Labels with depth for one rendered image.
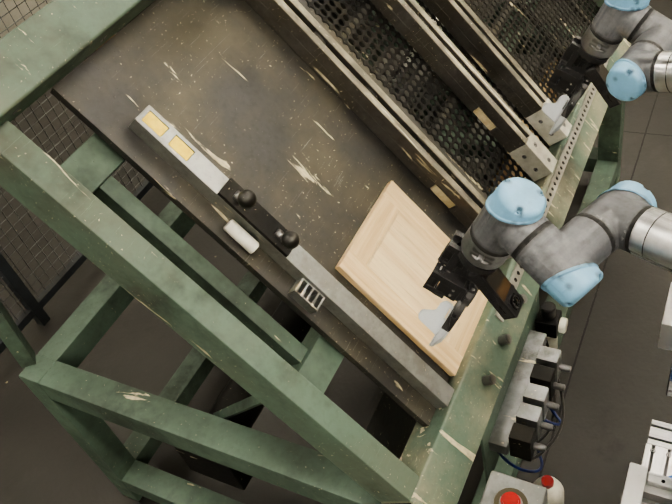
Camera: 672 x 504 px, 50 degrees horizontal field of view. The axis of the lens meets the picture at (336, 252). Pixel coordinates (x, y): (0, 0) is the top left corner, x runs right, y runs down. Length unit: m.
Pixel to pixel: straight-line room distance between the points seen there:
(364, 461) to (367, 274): 0.43
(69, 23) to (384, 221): 0.83
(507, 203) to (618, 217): 0.17
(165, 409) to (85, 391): 0.29
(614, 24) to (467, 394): 0.88
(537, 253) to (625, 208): 0.15
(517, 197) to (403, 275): 0.77
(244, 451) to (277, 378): 0.51
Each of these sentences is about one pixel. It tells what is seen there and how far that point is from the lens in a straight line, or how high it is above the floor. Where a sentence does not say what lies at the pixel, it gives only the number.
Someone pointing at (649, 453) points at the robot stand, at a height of 0.23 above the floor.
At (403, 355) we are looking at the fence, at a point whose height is 1.04.
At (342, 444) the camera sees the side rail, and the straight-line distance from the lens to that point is 1.54.
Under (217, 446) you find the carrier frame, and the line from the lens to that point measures 1.98.
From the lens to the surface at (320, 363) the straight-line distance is 1.63.
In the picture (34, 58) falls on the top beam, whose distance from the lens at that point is 1.44.
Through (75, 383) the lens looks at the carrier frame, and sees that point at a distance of 2.32.
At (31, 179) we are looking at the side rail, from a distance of 1.39.
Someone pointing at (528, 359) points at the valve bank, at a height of 0.74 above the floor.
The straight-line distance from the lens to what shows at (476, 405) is 1.80.
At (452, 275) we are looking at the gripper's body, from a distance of 1.19.
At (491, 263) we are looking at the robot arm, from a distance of 1.12.
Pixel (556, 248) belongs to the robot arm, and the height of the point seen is 1.62.
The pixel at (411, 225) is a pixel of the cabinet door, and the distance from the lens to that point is 1.84.
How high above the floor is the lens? 2.37
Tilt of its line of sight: 43 degrees down
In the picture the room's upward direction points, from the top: 17 degrees counter-clockwise
